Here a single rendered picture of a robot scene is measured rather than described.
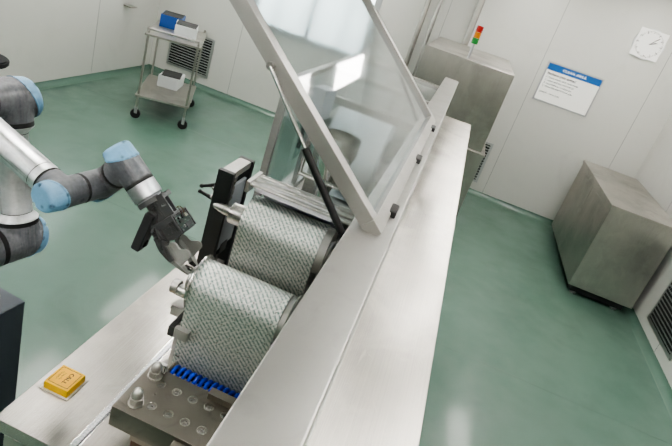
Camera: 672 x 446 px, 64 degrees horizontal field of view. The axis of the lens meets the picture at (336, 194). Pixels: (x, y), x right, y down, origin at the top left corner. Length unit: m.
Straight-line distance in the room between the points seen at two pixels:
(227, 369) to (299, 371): 0.83
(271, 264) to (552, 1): 5.51
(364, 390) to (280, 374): 0.38
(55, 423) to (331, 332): 0.97
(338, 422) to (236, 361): 0.57
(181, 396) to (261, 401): 0.86
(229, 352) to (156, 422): 0.22
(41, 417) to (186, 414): 0.36
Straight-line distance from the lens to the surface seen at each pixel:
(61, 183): 1.40
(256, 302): 1.35
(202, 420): 1.43
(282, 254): 1.52
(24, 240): 1.82
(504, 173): 6.88
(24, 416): 1.59
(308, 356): 0.68
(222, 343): 1.43
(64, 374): 1.64
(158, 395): 1.46
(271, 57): 0.98
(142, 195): 1.40
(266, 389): 0.62
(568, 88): 6.72
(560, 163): 6.90
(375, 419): 0.96
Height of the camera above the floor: 2.08
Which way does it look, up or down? 23 degrees down
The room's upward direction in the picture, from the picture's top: 19 degrees clockwise
